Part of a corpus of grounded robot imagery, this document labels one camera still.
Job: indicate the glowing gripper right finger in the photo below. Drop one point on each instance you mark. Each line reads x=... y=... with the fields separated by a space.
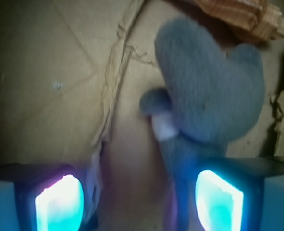
x=237 y=194

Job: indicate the orange wooden seashell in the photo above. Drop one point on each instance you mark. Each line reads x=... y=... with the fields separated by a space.
x=251 y=21

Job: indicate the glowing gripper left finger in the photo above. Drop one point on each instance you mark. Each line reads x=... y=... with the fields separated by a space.
x=42 y=197

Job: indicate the brown paper bag bin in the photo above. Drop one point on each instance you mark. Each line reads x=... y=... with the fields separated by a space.
x=71 y=75

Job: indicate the gray plush animal toy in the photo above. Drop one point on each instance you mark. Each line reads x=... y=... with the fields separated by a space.
x=209 y=99

